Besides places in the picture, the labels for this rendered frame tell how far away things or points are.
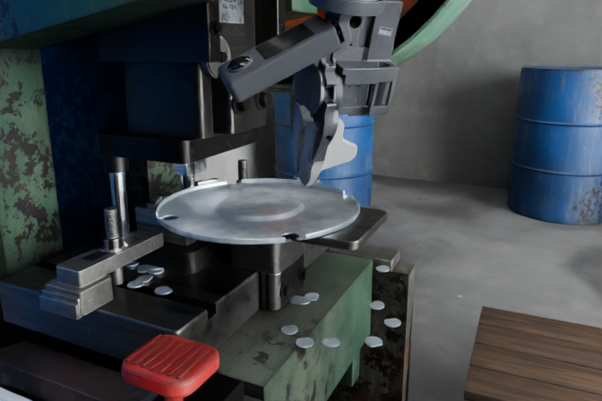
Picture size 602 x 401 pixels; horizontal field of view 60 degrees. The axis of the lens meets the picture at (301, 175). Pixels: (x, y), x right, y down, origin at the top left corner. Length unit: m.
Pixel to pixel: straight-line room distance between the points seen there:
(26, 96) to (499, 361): 1.04
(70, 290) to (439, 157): 3.59
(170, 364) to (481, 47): 3.65
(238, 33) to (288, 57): 0.29
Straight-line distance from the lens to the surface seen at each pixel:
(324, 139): 0.52
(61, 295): 0.68
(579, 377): 1.28
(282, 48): 0.50
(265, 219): 0.70
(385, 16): 0.53
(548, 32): 3.93
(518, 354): 1.31
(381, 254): 0.97
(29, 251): 0.86
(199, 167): 0.80
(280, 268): 0.74
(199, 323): 0.64
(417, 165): 4.13
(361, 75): 0.51
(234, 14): 0.76
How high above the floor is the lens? 1.01
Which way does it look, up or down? 14 degrees down
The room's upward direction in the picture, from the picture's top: straight up
